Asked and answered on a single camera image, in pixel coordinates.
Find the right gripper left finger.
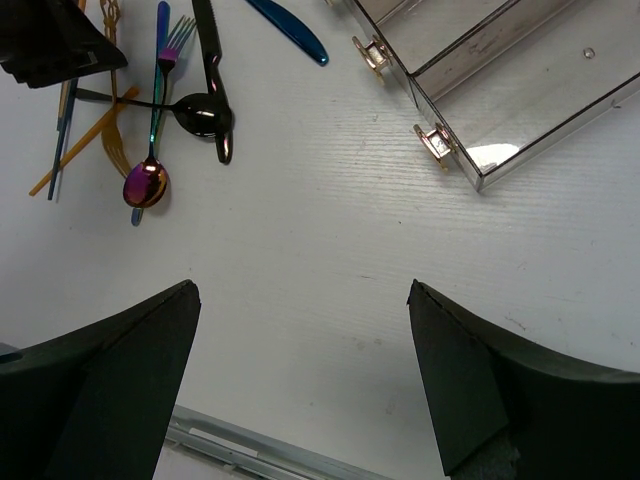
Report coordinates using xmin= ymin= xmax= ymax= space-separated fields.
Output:
xmin=1 ymin=280 xmax=201 ymax=479

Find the black knife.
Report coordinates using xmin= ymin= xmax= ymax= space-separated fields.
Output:
xmin=192 ymin=0 xmax=234 ymax=165

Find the clear four-compartment organizer tray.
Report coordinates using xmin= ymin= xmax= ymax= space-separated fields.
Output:
xmin=345 ymin=1 xmax=639 ymax=191

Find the aluminium table rail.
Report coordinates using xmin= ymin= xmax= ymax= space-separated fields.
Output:
xmin=166 ymin=405 xmax=385 ymax=480

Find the iridescent fork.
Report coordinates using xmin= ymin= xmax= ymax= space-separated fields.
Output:
xmin=123 ymin=2 xmax=195 ymax=226

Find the black spoon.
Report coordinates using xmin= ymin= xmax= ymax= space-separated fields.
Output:
xmin=74 ymin=87 xmax=234 ymax=140

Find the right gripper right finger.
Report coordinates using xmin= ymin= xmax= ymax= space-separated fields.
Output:
xmin=407 ymin=281 xmax=639 ymax=479

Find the ornate gold fork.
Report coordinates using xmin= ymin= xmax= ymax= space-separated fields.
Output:
xmin=99 ymin=0 xmax=131 ymax=178

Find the orange chopstick diagonal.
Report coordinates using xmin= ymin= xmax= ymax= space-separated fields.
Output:
xmin=59 ymin=104 xmax=132 ymax=177

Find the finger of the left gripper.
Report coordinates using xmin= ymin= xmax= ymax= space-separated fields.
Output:
xmin=1 ymin=0 xmax=128 ymax=89

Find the dark blue chopstick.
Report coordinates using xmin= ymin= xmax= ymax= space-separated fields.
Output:
xmin=47 ymin=78 xmax=78 ymax=201

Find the blue knife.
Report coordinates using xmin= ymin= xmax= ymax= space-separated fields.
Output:
xmin=248 ymin=0 xmax=329 ymax=67

